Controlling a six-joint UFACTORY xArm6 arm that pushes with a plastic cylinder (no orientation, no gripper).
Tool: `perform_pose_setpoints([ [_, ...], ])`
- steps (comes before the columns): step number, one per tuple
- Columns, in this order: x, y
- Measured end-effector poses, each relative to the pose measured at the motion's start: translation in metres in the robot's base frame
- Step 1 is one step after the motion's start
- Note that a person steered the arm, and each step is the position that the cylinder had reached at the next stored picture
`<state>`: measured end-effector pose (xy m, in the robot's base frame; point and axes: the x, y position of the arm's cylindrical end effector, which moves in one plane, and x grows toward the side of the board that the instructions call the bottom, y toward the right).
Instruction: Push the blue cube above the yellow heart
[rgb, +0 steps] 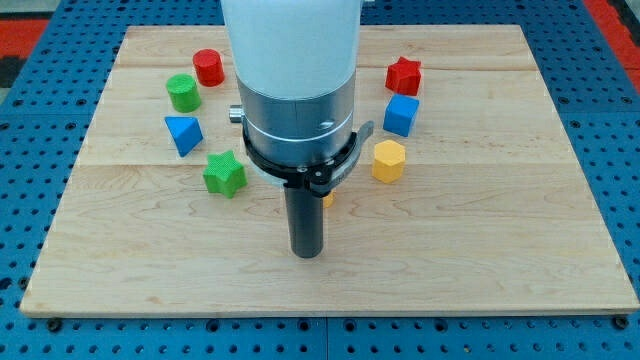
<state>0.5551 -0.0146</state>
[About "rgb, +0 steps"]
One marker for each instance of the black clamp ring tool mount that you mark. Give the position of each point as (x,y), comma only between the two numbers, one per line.
(318,179)

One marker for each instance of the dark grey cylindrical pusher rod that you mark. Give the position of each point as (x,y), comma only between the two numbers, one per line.
(305,222)

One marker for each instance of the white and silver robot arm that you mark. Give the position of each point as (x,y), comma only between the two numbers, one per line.
(295,64)

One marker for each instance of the yellow heart block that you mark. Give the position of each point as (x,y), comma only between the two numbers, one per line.
(328,200)

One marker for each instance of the blue cube block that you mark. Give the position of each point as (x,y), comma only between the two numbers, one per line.
(400,114)

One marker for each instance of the yellow hexagon block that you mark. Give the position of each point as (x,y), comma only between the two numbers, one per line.
(389,161)

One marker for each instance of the green star block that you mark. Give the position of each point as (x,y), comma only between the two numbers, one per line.
(224,174)

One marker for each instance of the red star block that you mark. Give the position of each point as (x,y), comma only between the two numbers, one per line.
(404,77)

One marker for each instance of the blue triangular prism block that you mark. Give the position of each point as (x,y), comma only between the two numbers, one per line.
(185,132)

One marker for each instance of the light wooden board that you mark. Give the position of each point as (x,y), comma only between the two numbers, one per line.
(492,216)

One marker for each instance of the red cylinder block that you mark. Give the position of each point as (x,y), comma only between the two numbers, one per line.
(209,67)

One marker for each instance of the green cylinder block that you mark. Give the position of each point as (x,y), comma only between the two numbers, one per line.
(183,93)

